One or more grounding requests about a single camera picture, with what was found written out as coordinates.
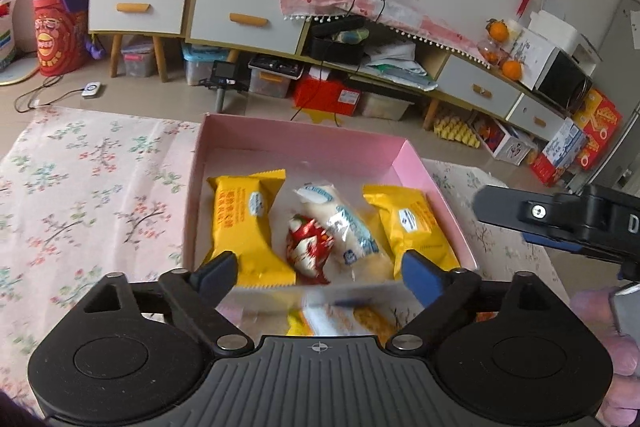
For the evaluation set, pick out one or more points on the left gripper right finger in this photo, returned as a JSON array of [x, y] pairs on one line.
[[446, 299]]

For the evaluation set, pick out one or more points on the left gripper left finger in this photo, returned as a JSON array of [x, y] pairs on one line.
[[193, 297]]

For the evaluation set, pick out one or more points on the large yellow snack bag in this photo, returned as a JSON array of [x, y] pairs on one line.
[[409, 224]]

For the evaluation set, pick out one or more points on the white blue bread packet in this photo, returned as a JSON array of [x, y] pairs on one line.
[[357, 255]]

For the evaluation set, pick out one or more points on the orange-yellow snack bag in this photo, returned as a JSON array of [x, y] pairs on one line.
[[241, 225]]

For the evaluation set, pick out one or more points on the red candy packet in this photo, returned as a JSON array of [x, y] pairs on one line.
[[308, 248]]

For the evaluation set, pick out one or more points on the gloved right hand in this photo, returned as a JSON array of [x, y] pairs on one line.
[[621, 404]]

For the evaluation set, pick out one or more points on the black microwave oven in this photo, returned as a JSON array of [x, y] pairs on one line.
[[562, 82]]

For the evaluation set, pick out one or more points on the floral tablecloth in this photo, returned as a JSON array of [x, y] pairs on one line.
[[87, 193]]

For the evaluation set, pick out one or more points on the yellow egg tray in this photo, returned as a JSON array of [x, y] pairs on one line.
[[452, 128]]

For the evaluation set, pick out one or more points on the orange fruit lower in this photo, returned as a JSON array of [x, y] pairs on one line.
[[512, 69]]

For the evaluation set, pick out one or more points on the orange fruit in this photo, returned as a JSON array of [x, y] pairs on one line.
[[512, 69], [498, 30]]

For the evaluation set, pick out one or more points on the pink cardboard box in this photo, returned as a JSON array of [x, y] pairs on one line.
[[325, 172]]

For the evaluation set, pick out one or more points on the red shoe box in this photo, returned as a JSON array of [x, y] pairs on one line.
[[328, 96]]

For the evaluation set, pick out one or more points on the red cylindrical gift box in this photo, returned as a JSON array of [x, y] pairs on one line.
[[60, 37]]

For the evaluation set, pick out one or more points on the pink floral cloth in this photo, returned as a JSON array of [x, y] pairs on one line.
[[394, 14]]

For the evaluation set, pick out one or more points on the wooden white TV cabinet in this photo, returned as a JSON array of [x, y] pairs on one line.
[[283, 28]]

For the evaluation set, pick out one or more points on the white shopping bag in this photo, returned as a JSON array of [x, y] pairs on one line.
[[7, 36]]

